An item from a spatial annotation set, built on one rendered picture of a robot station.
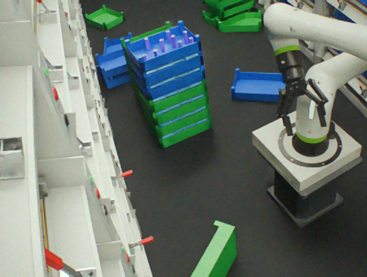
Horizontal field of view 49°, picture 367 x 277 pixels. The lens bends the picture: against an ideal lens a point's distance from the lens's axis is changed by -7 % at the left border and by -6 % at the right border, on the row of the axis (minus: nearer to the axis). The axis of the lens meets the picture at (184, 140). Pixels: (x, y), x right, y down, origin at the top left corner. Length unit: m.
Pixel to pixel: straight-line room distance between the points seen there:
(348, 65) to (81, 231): 1.24
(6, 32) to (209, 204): 1.59
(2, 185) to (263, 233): 1.58
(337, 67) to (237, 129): 0.84
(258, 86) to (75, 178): 2.05
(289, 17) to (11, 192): 1.14
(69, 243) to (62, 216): 0.04
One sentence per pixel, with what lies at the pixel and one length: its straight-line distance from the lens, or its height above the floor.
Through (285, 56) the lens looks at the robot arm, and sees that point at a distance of 1.45.
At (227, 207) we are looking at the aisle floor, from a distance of 1.92.
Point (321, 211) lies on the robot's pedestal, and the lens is 1.88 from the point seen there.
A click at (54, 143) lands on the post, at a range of 0.53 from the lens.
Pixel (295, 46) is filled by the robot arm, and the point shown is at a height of 0.76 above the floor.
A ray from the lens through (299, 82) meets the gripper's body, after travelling 1.45.
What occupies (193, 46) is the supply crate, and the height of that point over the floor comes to 0.52.
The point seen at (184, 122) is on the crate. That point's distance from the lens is 2.17.
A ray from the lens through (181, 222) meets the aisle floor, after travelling 1.89.
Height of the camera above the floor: 1.52
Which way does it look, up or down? 43 degrees down
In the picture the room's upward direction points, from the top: 11 degrees counter-clockwise
